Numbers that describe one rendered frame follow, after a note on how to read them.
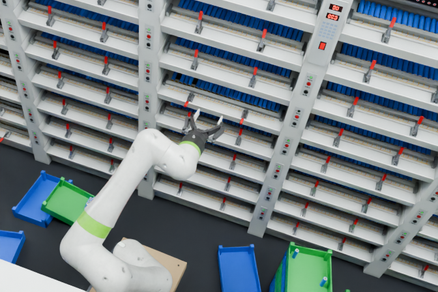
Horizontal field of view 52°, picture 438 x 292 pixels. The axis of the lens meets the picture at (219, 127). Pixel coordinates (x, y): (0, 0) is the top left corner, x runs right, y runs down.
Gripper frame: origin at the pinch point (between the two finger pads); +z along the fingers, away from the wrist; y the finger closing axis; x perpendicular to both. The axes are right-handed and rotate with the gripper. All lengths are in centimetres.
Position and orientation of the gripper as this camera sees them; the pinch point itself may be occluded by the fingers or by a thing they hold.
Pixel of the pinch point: (208, 117)
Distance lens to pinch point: 187.2
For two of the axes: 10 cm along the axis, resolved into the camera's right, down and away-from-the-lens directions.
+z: 2.6, -5.0, 8.3
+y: 9.5, 3.0, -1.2
